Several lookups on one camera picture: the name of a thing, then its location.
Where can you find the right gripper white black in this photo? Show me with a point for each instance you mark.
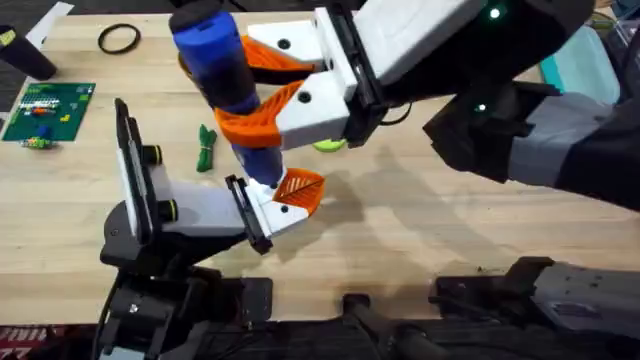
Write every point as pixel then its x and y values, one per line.
pixel 415 40

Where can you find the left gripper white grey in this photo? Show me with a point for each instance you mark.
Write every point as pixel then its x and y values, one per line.
pixel 200 210

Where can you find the blue electric screwdriver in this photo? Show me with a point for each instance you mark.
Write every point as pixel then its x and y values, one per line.
pixel 215 60

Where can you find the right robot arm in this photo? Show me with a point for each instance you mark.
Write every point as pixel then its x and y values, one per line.
pixel 575 135

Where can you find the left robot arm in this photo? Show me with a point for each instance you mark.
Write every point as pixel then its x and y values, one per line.
pixel 145 310

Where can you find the green disc with holes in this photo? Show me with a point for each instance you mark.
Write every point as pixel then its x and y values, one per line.
pixel 329 146

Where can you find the black upright wrist plate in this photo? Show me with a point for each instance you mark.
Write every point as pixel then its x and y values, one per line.
pixel 131 150

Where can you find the green board with toy blocks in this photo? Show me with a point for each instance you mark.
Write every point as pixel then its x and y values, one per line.
pixel 50 120

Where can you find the white paper sheet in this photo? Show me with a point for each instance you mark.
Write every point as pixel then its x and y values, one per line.
pixel 47 25

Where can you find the small green toy block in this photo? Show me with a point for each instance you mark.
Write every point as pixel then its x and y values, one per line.
pixel 36 143

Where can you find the black cylinder with yellow label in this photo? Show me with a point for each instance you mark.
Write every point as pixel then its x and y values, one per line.
pixel 25 57

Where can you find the pale teal box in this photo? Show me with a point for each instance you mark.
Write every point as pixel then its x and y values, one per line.
pixel 585 67

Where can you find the red printed mat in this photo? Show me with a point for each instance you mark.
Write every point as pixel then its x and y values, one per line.
pixel 25 342

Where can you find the black rail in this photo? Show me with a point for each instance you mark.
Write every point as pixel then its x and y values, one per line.
pixel 320 340

